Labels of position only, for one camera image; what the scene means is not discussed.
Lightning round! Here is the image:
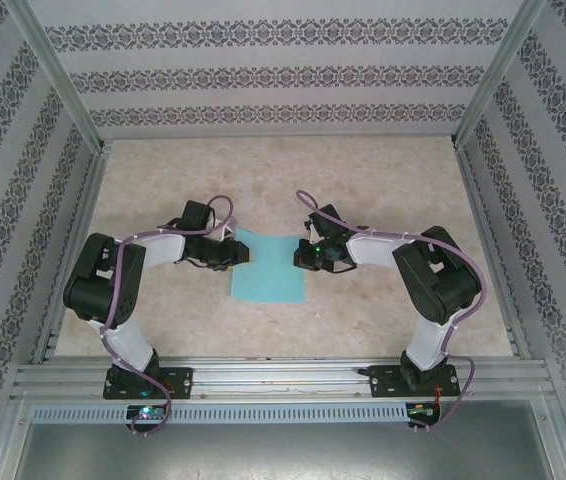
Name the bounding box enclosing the aluminium side rail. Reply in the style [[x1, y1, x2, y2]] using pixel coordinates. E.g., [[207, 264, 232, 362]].
[[32, 142, 114, 364], [455, 142, 532, 359]]

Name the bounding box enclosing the aluminium mounting rail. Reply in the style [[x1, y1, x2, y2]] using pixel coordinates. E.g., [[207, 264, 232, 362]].
[[10, 355, 554, 401]]

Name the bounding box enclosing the aluminium lower frame bar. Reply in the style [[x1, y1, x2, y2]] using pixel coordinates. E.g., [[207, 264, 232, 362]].
[[537, 394, 566, 480], [0, 394, 32, 480]]

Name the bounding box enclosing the aluminium frame post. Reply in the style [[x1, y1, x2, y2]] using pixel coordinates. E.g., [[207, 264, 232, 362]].
[[5, 0, 107, 151], [450, 0, 549, 149]]

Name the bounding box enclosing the grey slotted cable duct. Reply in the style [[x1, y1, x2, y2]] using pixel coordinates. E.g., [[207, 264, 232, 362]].
[[30, 402, 409, 424]]

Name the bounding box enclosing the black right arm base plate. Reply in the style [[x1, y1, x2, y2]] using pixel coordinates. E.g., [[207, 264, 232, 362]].
[[370, 364, 462, 400]]

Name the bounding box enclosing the aluminium back rail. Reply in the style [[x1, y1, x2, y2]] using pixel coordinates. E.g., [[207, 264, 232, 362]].
[[100, 132, 459, 144]]

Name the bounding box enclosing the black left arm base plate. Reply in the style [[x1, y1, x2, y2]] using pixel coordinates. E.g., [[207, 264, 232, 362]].
[[102, 367, 194, 401]]

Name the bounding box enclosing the teal paper sheet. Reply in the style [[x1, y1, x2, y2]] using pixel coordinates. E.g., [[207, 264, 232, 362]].
[[229, 227, 308, 305]]

